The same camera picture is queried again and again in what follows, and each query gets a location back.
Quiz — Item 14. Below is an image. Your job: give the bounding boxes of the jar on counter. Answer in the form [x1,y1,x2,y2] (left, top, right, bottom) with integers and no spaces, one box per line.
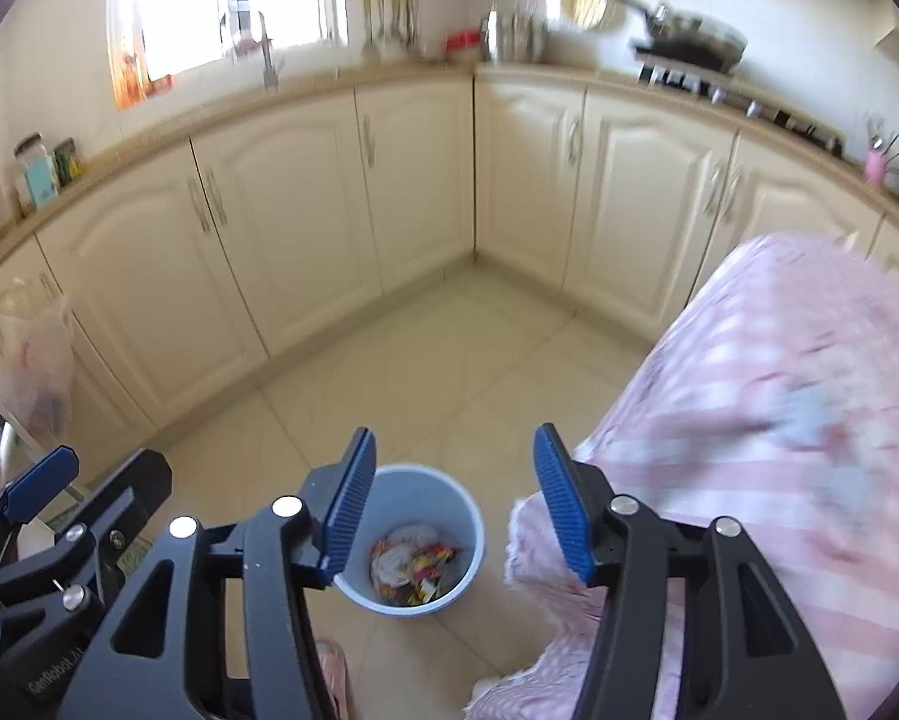
[13,132,59,210]

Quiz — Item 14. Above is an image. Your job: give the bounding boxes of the pink checkered tablecloth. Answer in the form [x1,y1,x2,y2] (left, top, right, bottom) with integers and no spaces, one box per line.
[467,234,899,718]

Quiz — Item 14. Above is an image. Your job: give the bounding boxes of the round white steamer plate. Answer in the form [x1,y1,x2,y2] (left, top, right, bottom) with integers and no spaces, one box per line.
[561,0,612,31]

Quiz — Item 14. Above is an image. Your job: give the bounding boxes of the black wok with lid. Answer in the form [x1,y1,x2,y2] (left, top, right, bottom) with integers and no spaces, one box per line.
[618,0,748,73]

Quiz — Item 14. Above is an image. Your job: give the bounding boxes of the steel steamer pot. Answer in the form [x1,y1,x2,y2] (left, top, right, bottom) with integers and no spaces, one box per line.
[480,5,548,64]

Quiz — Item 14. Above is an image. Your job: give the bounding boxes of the chrome sink faucet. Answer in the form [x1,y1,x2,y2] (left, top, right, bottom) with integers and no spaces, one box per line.
[218,2,280,93]

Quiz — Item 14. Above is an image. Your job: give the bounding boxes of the red container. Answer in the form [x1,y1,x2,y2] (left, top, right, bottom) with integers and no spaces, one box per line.
[444,29,483,64]

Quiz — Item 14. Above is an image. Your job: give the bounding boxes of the hanging plastic bag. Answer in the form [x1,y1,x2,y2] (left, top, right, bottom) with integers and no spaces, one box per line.
[0,280,75,447]

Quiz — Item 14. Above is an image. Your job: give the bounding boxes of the pink utensil holder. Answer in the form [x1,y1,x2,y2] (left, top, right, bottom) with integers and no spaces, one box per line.
[864,148,888,187]

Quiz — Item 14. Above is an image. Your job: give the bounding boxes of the blue trash bucket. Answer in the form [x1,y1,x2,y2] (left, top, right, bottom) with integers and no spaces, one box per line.
[335,463,486,617]

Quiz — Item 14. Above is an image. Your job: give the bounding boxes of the black gas stove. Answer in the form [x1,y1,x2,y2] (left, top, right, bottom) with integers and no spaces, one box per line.
[630,43,846,160]

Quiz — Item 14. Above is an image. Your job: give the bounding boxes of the cream lower cabinets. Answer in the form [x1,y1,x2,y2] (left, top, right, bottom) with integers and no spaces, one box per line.
[0,67,899,461]

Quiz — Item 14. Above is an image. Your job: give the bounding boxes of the kitchen window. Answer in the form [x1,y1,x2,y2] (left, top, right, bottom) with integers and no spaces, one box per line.
[106,0,348,110]

